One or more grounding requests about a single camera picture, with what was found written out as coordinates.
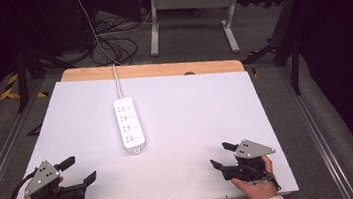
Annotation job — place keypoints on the black metal stand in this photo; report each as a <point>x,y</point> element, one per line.
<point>288,50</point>
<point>25,68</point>

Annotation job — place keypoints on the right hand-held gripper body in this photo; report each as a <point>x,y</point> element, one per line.
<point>252,149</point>

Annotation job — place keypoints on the white metal desk frame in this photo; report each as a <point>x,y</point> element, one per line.
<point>190,0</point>

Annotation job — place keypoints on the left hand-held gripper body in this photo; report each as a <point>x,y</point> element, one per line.
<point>42,177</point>

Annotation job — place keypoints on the person's right hand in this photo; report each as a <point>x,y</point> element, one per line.
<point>258,191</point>

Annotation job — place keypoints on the dark cabinet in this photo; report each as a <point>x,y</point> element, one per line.
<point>64,18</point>

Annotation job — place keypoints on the white power strip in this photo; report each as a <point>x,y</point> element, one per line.
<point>129,125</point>

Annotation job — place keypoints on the aluminium rail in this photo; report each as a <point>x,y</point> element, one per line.
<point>312,131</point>
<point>5,149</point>

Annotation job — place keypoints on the white board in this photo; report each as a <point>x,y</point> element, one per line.
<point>183,119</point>

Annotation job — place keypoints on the yellow black floor tape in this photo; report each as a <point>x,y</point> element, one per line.
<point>11,91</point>

